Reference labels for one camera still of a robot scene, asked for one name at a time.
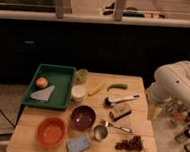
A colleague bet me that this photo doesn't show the brown dried grape bunch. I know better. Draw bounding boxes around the brown dried grape bunch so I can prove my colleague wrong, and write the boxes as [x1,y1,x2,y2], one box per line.
[115,135,144,152]

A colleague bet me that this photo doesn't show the dark red bowl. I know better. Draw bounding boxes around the dark red bowl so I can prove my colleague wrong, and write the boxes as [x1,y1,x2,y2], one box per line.
[70,105,96,131]

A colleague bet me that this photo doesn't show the orange peach fruit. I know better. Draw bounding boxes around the orange peach fruit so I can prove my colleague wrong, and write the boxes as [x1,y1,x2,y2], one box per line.
[36,77,48,89]

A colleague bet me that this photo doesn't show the small metal cup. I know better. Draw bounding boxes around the small metal cup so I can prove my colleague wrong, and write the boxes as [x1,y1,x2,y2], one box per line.
[93,125,108,141]

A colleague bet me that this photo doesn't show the grey folded cloth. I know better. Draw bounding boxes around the grey folded cloth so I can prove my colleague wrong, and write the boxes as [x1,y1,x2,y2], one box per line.
[30,86,54,101]

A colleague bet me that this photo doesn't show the orange red bowl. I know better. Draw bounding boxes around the orange red bowl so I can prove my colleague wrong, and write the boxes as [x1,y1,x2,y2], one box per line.
[35,116,67,149]

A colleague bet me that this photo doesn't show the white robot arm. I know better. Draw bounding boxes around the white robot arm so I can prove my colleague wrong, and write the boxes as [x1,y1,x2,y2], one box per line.
[145,60,190,121]

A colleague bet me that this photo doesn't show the white round container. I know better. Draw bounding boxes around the white round container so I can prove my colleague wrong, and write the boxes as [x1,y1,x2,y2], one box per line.
[71,85,86,102]

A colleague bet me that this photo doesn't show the green plastic tray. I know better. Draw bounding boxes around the green plastic tray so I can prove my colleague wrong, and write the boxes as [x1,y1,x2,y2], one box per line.
[22,64,76,110]

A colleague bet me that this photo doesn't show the green chili pepper toy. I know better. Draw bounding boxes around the green chili pepper toy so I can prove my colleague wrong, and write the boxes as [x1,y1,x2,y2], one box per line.
[107,83,128,92]

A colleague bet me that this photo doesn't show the wooden block eraser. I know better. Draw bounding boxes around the wooden block eraser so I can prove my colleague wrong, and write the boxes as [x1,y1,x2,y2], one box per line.
[109,103,132,121]

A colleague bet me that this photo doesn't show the blue sponge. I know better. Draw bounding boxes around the blue sponge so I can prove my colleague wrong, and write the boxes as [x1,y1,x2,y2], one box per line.
[66,134,89,152]

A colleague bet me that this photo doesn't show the light green cup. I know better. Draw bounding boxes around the light green cup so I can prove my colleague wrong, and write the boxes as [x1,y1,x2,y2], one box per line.
[75,68,89,84]

